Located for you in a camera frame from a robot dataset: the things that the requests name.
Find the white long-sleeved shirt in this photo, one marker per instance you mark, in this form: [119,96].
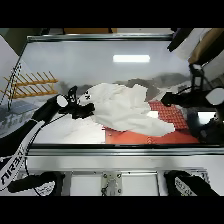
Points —
[123,106]

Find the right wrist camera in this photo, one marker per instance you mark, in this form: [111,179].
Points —
[196,67]

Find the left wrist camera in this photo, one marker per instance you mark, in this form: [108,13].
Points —
[72,91]

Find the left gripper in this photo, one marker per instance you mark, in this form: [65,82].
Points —
[80,108]

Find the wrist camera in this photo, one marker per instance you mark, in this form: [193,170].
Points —
[72,91]
[196,67]

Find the silver frame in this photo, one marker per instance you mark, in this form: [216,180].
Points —
[100,152]

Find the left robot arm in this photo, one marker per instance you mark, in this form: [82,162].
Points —
[20,136]

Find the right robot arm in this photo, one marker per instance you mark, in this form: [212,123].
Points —
[197,98]

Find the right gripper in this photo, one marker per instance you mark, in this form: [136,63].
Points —
[170,99]

